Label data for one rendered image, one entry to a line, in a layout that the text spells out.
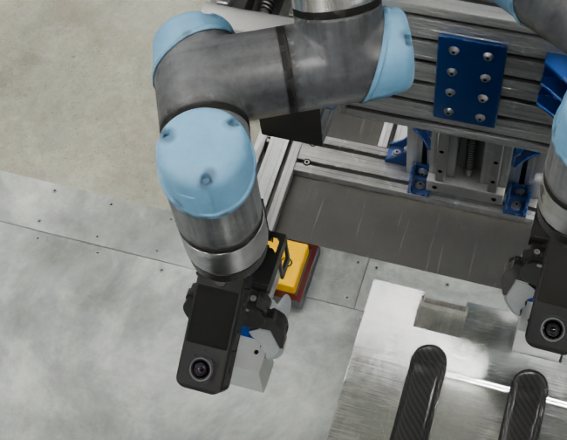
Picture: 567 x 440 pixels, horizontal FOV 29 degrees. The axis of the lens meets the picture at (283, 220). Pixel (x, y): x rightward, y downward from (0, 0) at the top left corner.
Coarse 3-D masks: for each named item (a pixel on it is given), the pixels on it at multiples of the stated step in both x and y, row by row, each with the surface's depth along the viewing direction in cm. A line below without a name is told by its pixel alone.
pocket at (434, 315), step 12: (420, 300) 122; (432, 300) 123; (420, 312) 123; (432, 312) 123; (444, 312) 123; (456, 312) 122; (420, 324) 123; (432, 324) 123; (444, 324) 122; (456, 324) 122; (456, 336) 122
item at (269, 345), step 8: (288, 296) 111; (272, 304) 107; (280, 304) 110; (288, 304) 111; (288, 312) 111; (256, 328) 106; (256, 336) 108; (264, 336) 107; (272, 336) 106; (264, 344) 109; (272, 344) 108; (264, 352) 111; (272, 352) 110; (280, 352) 110
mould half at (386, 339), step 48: (384, 288) 122; (384, 336) 119; (432, 336) 119; (480, 336) 118; (384, 384) 117; (480, 384) 116; (336, 432) 115; (384, 432) 115; (432, 432) 114; (480, 432) 114
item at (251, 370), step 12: (276, 276) 119; (240, 336) 113; (240, 348) 112; (252, 348) 112; (240, 360) 112; (252, 360) 112; (264, 360) 112; (240, 372) 112; (252, 372) 111; (264, 372) 114; (240, 384) 115; (252, 384) 114; (264, 384) 115
